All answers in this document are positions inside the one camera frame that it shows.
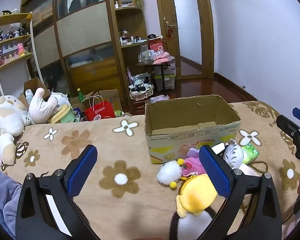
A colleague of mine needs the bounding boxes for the pink strawberry plush pouch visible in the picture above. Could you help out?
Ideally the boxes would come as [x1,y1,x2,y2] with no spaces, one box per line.
[181,157,208,181]

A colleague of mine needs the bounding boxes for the cardboard box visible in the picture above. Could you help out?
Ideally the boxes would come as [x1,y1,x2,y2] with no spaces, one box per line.
[144,95,241,165]

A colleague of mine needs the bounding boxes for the yellow black white plush toy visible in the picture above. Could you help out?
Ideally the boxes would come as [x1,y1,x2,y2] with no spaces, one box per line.
[169,174,219,240]

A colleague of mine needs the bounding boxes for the translucent storage box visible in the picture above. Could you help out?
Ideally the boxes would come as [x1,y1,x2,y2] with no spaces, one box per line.
[152,65,177,92]

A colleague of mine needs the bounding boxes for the wooden glass door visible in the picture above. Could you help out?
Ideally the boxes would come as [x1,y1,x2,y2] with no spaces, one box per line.
[154,0,215,79]

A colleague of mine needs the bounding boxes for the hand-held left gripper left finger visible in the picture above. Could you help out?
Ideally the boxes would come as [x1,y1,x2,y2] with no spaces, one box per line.
[15,144,103,240]

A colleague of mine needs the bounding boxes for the white grey striped plush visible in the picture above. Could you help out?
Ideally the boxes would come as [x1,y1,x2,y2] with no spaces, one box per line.
[223,140,245,169]

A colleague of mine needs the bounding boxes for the lace trimmed basket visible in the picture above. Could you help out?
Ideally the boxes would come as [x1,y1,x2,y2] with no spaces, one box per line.
[129,84,155,102]

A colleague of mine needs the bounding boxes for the empty brown carton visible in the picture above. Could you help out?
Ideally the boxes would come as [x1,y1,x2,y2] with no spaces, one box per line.
[24,77,52,98]

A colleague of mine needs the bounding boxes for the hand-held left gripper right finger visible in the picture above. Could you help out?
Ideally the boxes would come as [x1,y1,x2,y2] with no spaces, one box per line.
[197,144,283,240]

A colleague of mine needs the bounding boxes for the small side table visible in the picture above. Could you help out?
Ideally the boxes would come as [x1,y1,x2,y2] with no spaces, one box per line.
[136,61,174,93]

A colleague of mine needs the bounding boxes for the pale purple cloth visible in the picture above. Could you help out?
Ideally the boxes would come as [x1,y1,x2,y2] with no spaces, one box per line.
[150,94,170,103]

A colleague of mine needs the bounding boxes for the large white brown plush dog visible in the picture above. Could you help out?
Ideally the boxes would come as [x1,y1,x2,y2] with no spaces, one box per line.
[0,95,34,165]

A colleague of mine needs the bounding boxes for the green tissue packet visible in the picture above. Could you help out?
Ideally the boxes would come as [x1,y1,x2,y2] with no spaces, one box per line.
[241,142,260,165]

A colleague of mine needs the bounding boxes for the pink purple bear plush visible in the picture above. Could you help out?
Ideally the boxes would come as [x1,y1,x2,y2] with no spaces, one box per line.
[186,147,202,159]

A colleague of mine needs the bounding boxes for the small pale blue plush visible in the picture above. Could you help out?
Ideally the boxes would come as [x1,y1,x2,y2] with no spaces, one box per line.
[25,89,35,105]

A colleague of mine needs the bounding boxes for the green yellow plush cushion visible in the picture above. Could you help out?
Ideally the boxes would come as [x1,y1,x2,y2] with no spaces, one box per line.
[49,104,79,124]

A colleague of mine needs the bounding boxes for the group of small bottles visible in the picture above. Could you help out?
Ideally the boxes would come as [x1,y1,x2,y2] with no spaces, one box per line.
[120,29,147,46]

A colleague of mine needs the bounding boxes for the beige flower blanket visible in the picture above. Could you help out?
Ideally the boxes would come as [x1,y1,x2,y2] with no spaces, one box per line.
[0,100,300,240]

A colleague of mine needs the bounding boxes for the red paper bag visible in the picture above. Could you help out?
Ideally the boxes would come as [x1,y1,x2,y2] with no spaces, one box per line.
[84,95,116,122]

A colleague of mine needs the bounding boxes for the collection of small figurines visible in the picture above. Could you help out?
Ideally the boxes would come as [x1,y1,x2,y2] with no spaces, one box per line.
[0,26,32,67]

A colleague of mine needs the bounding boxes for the red box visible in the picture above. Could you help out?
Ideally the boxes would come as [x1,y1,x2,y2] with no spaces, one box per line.
[148,39,164,53]

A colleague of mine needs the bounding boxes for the white cloth item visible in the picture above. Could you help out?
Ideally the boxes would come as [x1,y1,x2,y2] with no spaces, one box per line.
[236,163,262,179]

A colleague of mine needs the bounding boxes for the white yellow display shelf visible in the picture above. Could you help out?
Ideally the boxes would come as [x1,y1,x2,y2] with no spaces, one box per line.
[0,11,44,97]

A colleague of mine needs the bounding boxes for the blue grey fleece clothing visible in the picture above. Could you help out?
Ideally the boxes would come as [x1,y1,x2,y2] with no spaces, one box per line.
[0,164,23,238]

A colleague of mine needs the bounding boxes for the white haired plush doll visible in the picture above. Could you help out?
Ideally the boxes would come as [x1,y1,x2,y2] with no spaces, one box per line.
[50,92,71,113]

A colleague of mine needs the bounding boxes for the clear glass jar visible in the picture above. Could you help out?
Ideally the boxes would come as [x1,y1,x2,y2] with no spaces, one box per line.
[139,44,149,63]

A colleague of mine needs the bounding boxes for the black white plush toys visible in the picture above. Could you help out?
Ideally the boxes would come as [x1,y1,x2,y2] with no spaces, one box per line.
[129,72,152,88]

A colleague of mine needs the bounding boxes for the white fluffy pompom plush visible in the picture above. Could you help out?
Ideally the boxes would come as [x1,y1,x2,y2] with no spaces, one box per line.
[156,158,185,188]

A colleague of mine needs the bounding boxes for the wooden wardrobe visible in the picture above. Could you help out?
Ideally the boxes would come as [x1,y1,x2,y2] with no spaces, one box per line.
[21,0,150,105]

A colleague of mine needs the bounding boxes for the pink packets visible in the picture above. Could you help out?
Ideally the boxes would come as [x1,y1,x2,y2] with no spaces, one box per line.
[152,52,175,64]

